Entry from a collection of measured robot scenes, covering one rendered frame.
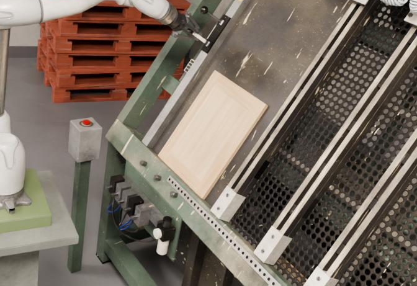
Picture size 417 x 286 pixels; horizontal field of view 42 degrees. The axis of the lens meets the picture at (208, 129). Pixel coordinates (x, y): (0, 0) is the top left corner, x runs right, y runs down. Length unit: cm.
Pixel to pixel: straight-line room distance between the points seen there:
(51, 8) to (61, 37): 273
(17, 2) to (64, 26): 274
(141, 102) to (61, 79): 217
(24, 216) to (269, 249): 96
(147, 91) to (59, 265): 114
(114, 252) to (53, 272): 37
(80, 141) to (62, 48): 224
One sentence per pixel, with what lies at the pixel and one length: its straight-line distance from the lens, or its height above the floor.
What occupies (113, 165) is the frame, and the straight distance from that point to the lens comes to 287.
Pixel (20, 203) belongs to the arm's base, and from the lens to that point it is 232.
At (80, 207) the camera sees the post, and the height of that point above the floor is 45.
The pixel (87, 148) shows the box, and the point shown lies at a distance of 270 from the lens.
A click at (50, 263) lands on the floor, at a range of 327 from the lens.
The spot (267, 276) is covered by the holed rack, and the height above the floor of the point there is 88.
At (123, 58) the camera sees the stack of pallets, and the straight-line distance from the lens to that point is 502.
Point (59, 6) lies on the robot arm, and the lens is 208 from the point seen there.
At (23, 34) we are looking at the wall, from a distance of 587.
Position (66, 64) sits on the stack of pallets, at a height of 35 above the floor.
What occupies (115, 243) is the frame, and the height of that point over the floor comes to 18.
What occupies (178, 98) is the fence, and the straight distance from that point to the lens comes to 259.
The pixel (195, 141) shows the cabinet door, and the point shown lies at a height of 103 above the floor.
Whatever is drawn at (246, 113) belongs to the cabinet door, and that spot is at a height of 124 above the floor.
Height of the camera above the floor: 220
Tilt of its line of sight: 27 degrees down
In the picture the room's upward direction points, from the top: 11 degrees clockwise
